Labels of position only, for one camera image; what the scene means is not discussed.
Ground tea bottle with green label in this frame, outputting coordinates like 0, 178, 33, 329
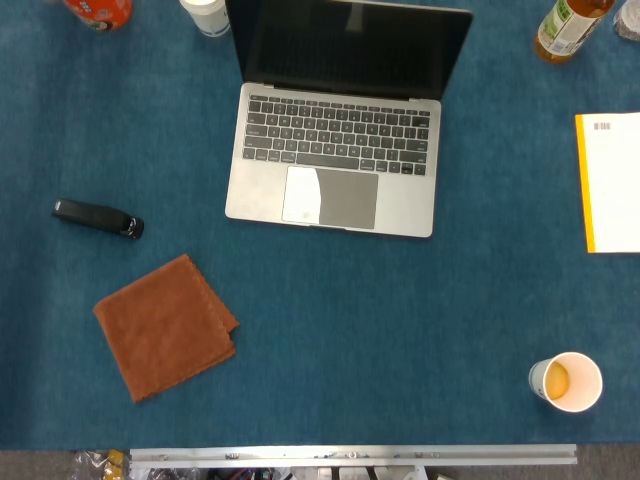
534, 0, 617, 65

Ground rust brown folded cloth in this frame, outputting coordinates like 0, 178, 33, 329
92, 253, 241, 404

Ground white notepad orange spine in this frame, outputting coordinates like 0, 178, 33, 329
574, 112, 640, 255

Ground aluminium profile rail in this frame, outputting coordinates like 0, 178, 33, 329
128, 443, 579, 469

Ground red snack canister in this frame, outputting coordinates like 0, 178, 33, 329
63, 0, 135, 32

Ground teal table mat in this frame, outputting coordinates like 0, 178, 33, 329
0, 0, 640, 451

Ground black stapler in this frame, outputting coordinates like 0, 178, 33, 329
51, 198, 146, 240

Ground silver laptop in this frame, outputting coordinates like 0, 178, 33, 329
224, 0, 475, 240

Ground paper cup with orange drink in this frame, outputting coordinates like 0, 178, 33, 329
528, 351, 604, 414

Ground small clear jar dark seeds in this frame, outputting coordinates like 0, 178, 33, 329
612, 0, 640, 42

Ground clear bag with yellow parts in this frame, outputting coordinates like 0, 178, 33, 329
69, 449, 132, 480

